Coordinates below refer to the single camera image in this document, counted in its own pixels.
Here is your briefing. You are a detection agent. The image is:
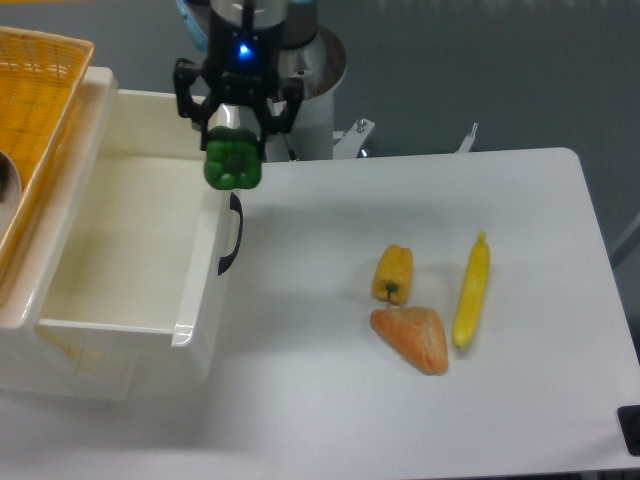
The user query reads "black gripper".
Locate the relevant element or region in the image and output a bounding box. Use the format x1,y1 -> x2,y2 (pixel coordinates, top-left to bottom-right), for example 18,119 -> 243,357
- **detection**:
173,1 -> 304,160

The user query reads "green bell pepper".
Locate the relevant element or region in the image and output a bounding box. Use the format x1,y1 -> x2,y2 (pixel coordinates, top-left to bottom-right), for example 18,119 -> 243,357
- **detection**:
203,126 -> 262,191

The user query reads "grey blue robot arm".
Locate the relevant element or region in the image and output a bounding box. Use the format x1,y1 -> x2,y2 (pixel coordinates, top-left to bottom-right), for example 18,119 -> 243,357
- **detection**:
173,1 -> 333,161

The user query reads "open upper white drawer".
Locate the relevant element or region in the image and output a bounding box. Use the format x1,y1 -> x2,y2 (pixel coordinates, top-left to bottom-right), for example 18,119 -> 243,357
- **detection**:
46,90 -> 236,379

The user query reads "yellow bell pepper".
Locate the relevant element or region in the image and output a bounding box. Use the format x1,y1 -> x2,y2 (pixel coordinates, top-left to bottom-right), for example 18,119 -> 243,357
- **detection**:
371,244 -> 413,305

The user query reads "white drawer cabinet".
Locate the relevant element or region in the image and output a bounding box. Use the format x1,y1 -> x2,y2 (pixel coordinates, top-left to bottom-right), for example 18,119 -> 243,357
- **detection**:
1,67 -> 137,401

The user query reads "yellow woven basket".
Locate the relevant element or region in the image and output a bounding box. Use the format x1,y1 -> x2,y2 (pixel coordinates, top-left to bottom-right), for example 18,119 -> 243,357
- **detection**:
1,26 -> 95,275

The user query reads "white bowl in basket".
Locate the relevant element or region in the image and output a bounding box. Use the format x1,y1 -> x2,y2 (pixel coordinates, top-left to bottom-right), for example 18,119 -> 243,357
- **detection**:
1,152 -> 23,244

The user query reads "orange triangular bread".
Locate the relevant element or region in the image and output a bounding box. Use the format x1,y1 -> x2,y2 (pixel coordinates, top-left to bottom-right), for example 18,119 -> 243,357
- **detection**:
370,306 -> 449,375

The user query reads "yellow banana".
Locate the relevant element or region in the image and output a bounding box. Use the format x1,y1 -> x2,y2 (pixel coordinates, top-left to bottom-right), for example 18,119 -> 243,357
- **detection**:
452,231 -> 491,349

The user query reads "black object at table edge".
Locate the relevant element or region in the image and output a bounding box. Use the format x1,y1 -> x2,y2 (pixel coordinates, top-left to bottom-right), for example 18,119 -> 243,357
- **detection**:
617,405 -> 640,457

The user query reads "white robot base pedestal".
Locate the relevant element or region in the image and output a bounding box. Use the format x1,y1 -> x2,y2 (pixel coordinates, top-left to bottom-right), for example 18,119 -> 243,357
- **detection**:
265,26 -> 346,162

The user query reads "black drawer handle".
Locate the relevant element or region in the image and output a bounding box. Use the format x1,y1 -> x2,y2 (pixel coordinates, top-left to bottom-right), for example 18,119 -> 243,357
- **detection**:
217,192 -> 244,276

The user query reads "white metal bracket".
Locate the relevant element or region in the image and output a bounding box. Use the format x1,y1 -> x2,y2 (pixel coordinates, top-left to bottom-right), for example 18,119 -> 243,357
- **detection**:
456,122 -> 479,154

